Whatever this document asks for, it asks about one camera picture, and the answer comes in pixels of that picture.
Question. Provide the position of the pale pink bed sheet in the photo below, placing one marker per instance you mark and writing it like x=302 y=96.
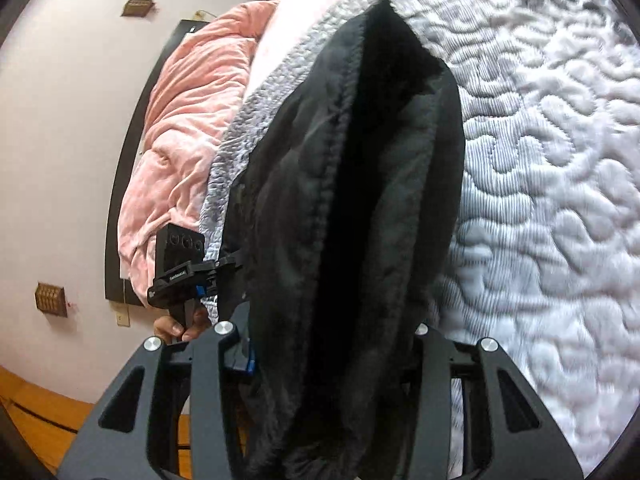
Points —
x=280 y=35

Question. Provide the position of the black pants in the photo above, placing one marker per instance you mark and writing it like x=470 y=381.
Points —
x=350 y=210

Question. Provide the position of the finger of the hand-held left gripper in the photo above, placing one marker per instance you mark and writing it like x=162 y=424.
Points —
x=222 y=264

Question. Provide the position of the small brown wall box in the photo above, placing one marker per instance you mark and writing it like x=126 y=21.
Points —
x=136 y=7

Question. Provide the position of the pink comforter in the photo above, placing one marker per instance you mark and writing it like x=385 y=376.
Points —
x=185 y=110

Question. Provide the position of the grey quilted bedspread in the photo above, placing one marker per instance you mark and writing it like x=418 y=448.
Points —
x=525 y=160

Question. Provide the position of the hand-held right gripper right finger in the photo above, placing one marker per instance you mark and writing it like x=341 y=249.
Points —
x=430 y=360

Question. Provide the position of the brown wall vent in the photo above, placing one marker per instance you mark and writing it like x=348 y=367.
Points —
x=50 y=300

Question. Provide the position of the white wall outlet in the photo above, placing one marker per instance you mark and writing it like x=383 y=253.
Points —
x=122 y=318

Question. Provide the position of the dark headboard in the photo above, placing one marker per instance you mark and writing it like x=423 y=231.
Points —
x=131 y=160

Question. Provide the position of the person's left hand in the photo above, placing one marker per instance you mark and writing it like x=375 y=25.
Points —
x=175 y=331

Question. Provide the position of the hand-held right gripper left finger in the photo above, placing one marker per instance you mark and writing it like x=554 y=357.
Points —
x=239 y=347

